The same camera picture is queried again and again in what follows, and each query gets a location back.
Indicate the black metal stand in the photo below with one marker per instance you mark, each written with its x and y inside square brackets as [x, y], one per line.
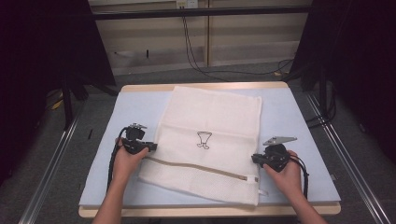
[67, 105]
[322, 93]

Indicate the wooden table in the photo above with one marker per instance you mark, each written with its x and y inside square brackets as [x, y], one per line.
[202, 212]

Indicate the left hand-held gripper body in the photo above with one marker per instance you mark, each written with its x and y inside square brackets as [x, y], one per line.
[134, 140]

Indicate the person's left hand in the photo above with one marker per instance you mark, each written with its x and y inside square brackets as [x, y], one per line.
[126, 165]

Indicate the yellow floor tape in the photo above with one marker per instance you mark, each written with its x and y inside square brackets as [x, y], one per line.
[57, 104]

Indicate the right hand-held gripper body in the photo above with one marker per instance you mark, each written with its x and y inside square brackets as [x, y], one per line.
[277, 155]

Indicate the small black floor object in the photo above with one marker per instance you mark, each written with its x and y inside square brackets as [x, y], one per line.
[90, 134]

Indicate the metal floor rail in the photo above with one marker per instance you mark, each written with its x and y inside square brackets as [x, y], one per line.
[358, 180]
[49, 174]

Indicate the white wall power outlet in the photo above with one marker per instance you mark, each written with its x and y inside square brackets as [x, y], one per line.
[186, 3]

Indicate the black horizontal frame bar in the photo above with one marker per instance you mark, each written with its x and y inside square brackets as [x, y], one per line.
[186, 13]

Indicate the person's right hand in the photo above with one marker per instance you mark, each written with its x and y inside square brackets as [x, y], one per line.
[289, 180]

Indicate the black curtain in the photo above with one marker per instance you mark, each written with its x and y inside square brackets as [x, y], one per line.
[37, 62]
[358, 62]

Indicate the white mesh laundry bag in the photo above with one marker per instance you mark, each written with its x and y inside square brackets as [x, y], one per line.
[211, 112]

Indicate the light blue table mat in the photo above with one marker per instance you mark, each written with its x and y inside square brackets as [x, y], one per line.
[130, 105]

